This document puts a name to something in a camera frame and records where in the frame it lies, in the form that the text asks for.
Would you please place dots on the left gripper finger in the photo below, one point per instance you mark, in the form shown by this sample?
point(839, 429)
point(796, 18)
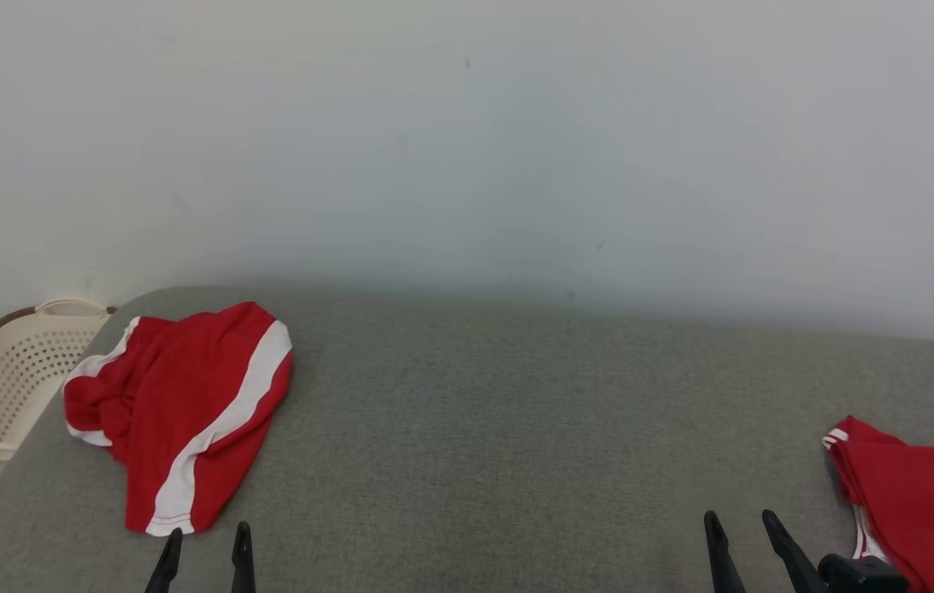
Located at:
point(243, 564)
point(165, 568)

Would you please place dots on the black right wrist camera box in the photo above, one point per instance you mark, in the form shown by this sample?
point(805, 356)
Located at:
point(875, 576)

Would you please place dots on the red shorts with white stripe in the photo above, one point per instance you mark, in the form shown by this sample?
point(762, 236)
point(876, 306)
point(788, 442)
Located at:
point(187, 395)

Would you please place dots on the red basketball jersey number 23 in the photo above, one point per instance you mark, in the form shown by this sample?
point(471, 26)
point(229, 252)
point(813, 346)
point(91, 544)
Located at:
point(928, 502)

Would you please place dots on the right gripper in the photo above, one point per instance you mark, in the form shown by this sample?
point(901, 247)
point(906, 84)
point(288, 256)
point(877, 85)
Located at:
point(833, 575)

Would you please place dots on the cream perforated laundry basket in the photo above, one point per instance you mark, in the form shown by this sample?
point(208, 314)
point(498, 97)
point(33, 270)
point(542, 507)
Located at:
point(6, 379)

